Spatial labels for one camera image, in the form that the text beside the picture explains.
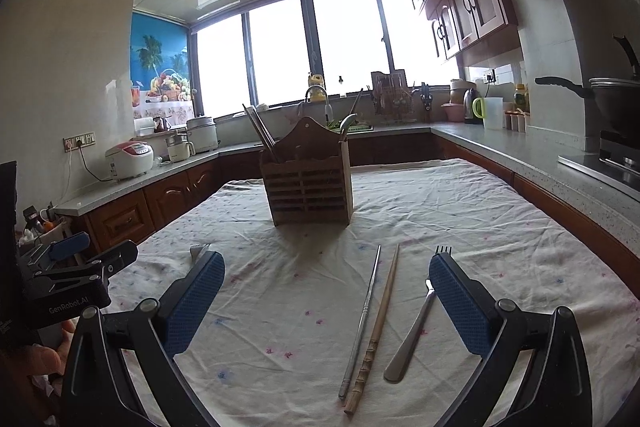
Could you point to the single wall outlet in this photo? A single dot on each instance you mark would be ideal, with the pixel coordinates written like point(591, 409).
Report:
point(490, 76)

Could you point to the tropical fruit wall poster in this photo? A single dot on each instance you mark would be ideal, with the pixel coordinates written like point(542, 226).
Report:
point(162, 67)

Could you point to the yellow condiment bottle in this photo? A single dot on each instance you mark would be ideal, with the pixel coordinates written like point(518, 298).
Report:
point(521, 97)

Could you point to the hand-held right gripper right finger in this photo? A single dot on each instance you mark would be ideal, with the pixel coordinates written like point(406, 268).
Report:
point(460, 302)

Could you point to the white flecked tablecloth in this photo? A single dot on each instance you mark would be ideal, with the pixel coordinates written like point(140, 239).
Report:
point(300, 297)

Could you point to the dark chopstick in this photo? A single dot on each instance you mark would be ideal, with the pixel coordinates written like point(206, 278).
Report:
point(256, 129)

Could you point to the pink plastic basin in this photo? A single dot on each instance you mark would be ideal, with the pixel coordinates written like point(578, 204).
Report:
point(454, 113)

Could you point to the metal fork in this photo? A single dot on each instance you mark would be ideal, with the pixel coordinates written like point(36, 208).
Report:
point(199, 251)
point(407, 347)

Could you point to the kitchen window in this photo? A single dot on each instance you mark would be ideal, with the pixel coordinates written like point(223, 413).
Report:
point(340, 42)

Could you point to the steel electric kettle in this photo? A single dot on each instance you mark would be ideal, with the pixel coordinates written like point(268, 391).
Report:
point(470, 107)

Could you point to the wooden base cabinets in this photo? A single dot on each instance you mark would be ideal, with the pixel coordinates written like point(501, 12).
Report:
point(120, 217)

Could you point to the large white cooker pot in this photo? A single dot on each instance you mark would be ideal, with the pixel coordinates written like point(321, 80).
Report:
point(202, 134)

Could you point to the metal spoon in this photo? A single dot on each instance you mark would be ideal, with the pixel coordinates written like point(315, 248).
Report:
point(347, 124)

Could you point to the row of spice jars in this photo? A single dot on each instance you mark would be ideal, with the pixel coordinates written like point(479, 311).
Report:
point(517, 122)

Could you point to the steel gas stove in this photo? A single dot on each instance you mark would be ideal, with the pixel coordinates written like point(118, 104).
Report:
point(610, 167)

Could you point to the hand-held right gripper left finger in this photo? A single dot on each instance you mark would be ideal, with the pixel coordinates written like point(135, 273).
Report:
point(200, 297)

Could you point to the red and white rice cooker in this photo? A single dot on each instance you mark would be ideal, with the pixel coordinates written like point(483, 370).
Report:
point(130, 159)

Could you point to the black wok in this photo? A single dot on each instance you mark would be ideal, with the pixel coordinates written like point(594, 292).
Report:
point(615, 102)

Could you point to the yellow oil bottle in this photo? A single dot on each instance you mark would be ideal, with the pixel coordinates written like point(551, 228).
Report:
point(315, 87)

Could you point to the steel kitchen faucet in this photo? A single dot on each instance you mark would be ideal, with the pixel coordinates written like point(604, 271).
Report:
point(316, 96)

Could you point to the knobbed bamboo chopstick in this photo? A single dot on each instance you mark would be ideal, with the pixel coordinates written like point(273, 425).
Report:
point(380, 327)

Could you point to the basket of green vegetables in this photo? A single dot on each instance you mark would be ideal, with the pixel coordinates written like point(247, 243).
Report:
point(357, 127)

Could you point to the small white electric pot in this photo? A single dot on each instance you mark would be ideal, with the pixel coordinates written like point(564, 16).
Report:
point(180, 151)

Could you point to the person's left hand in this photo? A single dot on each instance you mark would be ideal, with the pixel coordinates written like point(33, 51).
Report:
point(47, 359)

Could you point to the beige lidded container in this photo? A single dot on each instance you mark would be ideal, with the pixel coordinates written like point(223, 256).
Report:
point(461, 92)

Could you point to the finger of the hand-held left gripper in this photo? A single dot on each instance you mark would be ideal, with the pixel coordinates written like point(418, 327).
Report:
point(107, 263)
point(70, 246)

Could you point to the wooden utensil holder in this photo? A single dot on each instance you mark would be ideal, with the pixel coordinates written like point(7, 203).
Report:
point(305, 192)

